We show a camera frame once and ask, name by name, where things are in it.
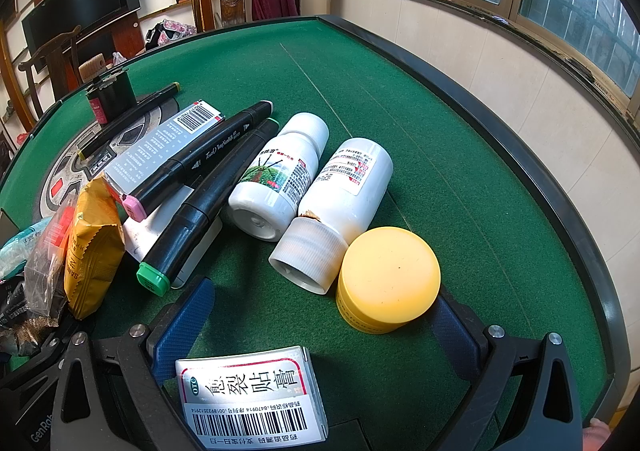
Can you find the black cylindrical container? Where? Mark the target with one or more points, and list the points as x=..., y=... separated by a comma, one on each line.
x=117, y=91

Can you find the dark foil packet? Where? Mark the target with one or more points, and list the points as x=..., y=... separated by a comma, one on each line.
x=20, y=316

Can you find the yellow snack packet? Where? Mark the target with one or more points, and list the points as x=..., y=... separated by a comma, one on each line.
x=92, y=251

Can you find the small dark red box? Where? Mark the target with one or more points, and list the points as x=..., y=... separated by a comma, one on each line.
x=96, y=106

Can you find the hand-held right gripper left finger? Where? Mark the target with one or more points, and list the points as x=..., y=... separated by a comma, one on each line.
x=182, y=326

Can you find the thin black marker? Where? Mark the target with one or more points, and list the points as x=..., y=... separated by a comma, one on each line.
x=132, y=113

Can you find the yellow round jar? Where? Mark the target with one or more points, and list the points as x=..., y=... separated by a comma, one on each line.
x=387, y=276

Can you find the white bottle green label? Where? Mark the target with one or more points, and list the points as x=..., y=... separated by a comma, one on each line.
x=280, y=181

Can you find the plain white box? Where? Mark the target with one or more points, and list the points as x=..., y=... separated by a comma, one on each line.
x=145, y=231

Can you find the black marker green cap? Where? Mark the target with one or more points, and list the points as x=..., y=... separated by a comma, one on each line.
x=210, y=201

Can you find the teal packet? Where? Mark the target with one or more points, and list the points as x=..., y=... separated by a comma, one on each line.
x=20, y=243

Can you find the person's right hand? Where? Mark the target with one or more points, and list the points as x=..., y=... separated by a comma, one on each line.
x=596, y=433

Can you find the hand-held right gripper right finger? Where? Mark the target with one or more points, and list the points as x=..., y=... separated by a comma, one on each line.
x=455, y=338

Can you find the dark wooden chair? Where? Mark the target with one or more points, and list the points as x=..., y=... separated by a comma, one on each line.
x=47, y=66

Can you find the grey barcode box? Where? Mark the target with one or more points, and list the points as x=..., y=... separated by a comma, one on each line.
x=150, y=146

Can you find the floral bag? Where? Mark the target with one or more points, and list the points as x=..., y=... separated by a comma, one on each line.
x=170, y=31

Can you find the white bottle ribbed cap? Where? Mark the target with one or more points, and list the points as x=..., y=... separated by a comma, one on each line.
x=345, y=196

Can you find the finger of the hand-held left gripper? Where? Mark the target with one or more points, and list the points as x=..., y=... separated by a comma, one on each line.
x=47, y=351

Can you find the clear plastic bag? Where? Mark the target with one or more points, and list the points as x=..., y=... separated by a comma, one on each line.
x=45, y=276

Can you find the black marker pink cap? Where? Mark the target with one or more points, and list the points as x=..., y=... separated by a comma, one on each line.
x=205, y=151

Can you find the tan bristle brush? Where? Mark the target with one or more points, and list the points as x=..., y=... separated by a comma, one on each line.
x=92, y=68

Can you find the white medicine box red print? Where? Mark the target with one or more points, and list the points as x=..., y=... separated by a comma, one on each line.
x=250, y=396

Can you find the round silver table centre panel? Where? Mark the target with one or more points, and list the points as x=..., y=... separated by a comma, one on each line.
x=65, y=171

